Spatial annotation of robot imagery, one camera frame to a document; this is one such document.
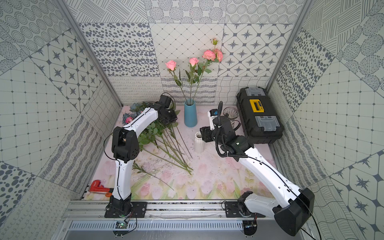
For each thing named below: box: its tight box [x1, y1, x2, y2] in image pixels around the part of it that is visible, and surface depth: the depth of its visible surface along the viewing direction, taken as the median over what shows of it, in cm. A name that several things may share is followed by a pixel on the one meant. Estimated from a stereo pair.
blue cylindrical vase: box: [184, 99, 198, 128], surface depth 100 cm
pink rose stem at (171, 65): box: [165, 60, 188, 105], surface depth 84 cm
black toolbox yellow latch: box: [236, 86, 285, 145], surface depth 95 cm
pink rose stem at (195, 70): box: [185, 57, 203, 105], surface depth 88 cm
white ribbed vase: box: [194, 131, 205, 154], surface depth 85 cm
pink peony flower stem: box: [192, 38, 223, 103], surface depth 85 cm
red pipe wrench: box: [88, 179, 111, 193], surface depth 81 cm
